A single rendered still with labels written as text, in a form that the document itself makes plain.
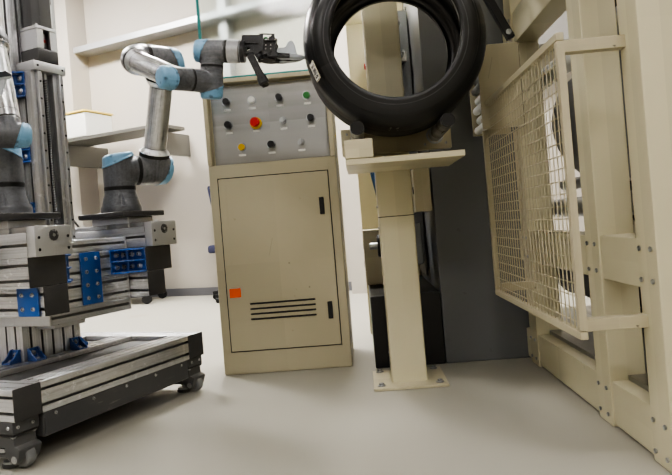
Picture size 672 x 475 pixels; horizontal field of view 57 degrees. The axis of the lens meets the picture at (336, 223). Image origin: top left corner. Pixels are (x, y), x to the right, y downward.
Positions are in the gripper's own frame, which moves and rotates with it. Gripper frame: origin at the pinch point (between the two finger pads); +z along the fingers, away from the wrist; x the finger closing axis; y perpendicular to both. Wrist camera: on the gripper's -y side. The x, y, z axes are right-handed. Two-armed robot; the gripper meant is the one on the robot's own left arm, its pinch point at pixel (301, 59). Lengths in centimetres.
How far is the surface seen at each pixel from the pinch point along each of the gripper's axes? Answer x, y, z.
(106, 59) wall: 465, 120, -262
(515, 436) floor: -33, -109, 64
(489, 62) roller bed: 19, 5, 65
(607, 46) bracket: -59, -11, 76
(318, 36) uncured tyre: -12.2, 3.8, 6.3
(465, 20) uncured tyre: -12, 10, 51
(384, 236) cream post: 27, -57, 30
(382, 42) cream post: 26.1, 13.8, 26.9
